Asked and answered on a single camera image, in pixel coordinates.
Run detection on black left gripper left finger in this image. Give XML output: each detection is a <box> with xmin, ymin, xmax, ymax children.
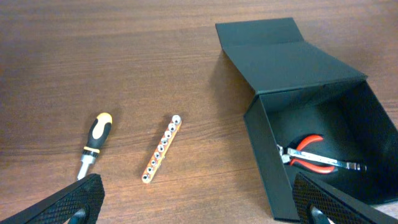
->
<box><xmin>1</xmin><ymin>174</ymin><xmax>105</xmax><ymax>223</ymax></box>

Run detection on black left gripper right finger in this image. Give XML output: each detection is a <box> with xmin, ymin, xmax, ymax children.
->
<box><xmin>292</xmin><ymin>173</ymin><xmax>397</xmax><ymax>224</ymax></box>

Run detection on red handled cutting pliers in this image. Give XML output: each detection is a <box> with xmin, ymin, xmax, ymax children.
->
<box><xmin>277</xmin><ymin>134</ymin><xmax>336</xmax><ymax>174</ymax></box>

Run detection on yellow black screwdriver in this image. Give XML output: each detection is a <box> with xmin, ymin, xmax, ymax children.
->
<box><xmin>77</xmin><ymin>113</ymin><xmax>113</xmax><ymax>180</ymax></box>

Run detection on orange socket bit holder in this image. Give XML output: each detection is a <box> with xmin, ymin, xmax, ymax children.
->
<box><xmin>141</xmin><ymin>114</ymin><xmax>182</xmax><ymax>184</ymax></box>

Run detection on black open gift box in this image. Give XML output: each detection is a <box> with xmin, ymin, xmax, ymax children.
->
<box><xmin>216</xmin><ymin>17</ymin><xmax>397</xmax><ymax>222</ymax></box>

